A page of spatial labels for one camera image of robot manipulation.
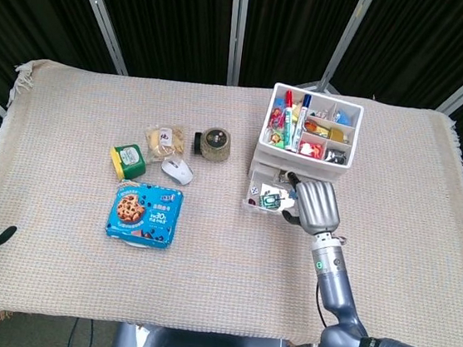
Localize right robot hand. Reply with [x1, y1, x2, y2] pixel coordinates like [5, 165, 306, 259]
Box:
[278, 171, 347, 240]

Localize clear drawer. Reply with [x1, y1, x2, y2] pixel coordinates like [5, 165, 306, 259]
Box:
[239, 160, 313, 221]

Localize white drawer organizer box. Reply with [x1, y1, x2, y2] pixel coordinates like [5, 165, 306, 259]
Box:
[246, 79, 368, 197]

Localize blue chocolate cookie box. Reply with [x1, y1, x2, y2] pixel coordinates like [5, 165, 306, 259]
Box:
[103, 178, 185, 252]

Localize black binder clips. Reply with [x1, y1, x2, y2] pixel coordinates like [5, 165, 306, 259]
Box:
[324, 147, 349, 165]

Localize red small clips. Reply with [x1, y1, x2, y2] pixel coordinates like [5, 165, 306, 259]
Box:
[298, 141, 326, 160]

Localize white marker with blue cap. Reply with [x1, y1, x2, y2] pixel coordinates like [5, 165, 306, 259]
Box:
[288, 92, 314, 155]

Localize green marker with red cap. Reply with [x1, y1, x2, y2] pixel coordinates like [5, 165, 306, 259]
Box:
[278, 89, 306, 153]

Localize blue plastic object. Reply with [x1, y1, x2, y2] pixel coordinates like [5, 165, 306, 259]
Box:
[334, 109, 355, 126]

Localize red candy packet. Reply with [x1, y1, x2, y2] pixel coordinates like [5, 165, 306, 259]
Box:
[268, 105, 290, 131]

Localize beige woven tablecloth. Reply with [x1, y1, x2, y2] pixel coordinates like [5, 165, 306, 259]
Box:
[0, 53, 463, 347]

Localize glass jar with black lid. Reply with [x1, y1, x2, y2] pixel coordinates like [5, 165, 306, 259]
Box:
[191, 124, 235, 166]

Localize white computer mouse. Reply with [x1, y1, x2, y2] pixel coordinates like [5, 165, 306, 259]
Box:
[159, 155, 197, 188]

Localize clear bag of biscuits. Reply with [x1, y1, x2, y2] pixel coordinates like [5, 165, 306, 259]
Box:
[140, 120, 190, 165]

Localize green container with yellow lid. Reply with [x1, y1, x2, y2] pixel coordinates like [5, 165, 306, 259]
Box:
[106, 141, 151, 186]

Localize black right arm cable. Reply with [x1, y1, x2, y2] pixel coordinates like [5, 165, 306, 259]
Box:
[312, 282, 332, 326]

